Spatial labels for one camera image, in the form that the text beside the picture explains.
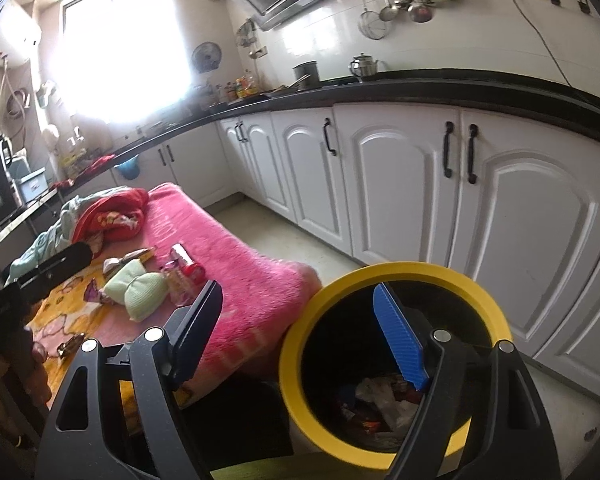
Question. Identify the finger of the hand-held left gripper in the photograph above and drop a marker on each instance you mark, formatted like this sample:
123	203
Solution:
60	265

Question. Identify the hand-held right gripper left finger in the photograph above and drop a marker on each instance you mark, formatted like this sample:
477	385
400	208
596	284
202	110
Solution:
200	325

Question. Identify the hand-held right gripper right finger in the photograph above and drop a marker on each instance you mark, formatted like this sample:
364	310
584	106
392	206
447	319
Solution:
397	340

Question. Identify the purple snack wrapper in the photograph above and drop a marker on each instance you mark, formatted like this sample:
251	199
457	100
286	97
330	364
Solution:
92	292

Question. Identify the white plastic bag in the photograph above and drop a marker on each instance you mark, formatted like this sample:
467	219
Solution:
380	395

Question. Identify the light green pouch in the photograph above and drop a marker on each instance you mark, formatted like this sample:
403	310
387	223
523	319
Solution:
140	290

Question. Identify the dark snack wrapper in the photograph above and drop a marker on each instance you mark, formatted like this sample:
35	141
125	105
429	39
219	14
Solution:
70	345

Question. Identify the yellow-rimmed black trash bin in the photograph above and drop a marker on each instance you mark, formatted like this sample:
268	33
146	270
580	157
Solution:
320	310

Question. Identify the person's left hand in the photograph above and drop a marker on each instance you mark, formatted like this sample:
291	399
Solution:
37	380

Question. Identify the light blue clothing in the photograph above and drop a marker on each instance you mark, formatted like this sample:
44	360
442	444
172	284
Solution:
47	245

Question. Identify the pink printed blanket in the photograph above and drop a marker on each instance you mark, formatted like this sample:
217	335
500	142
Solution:
240	270

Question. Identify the red printed clothing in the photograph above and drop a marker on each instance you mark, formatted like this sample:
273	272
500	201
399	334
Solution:
115	205

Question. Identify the blue plastic box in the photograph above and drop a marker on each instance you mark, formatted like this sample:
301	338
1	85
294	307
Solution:
32	187

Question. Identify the red cloth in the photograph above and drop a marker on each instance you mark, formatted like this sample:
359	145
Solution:
92	166

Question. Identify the blue hanging bag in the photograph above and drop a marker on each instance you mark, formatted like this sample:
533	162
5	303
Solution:
128	170

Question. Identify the lime green cloth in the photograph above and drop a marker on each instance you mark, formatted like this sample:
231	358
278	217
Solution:
280	472

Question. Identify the kitchen window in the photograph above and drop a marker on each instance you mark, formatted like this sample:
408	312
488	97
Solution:
120	45

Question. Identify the white water heater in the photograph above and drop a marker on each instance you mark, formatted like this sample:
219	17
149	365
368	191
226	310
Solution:
15	35

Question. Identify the row of condiment bottles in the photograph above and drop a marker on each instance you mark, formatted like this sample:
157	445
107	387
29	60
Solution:
242	87

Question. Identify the black pot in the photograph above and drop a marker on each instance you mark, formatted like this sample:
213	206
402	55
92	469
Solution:
306	75

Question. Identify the steel teapot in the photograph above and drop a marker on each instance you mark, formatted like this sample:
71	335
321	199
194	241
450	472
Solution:
364	67

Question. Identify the hanging corner utensils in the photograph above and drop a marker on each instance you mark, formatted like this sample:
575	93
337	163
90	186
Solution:
247	37

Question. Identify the small wall fan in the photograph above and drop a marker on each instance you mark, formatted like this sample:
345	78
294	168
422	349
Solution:
206	56

